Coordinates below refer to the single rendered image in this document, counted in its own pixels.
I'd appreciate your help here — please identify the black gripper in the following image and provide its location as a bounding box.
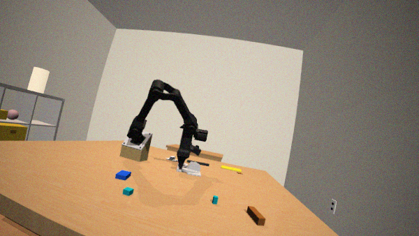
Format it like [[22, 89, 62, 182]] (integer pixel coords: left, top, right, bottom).
[[177, 138, 192, 169]]

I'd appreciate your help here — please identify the blue rectangular block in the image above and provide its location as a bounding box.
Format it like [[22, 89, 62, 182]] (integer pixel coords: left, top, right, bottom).
[[115, 170, 131, 180]]

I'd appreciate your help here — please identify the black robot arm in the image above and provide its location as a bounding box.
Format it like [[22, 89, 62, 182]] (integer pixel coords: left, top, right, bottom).
[[127, 80, 208, 156]]

